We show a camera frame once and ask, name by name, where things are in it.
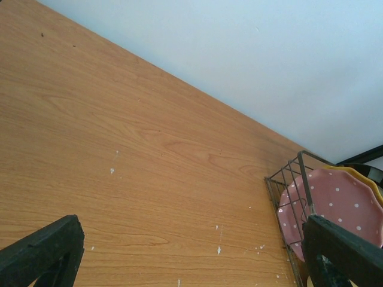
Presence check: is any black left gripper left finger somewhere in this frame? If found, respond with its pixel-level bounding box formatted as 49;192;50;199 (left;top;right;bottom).
1;215;84;286

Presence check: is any pink white dotted plate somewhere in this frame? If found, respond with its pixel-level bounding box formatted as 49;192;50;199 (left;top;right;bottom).
279;168;382;261

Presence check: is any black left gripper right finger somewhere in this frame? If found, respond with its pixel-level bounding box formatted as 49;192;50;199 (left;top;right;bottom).
302;215;382;286

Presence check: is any dark wire dish rack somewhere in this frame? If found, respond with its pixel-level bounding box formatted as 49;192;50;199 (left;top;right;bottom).
264;150;335;286

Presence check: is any black aluminium frame rail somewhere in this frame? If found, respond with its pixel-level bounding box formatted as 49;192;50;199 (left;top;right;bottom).
337;145;383;165

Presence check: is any orange white dotted plate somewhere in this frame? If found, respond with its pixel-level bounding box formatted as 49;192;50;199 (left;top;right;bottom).
325;165;382;206

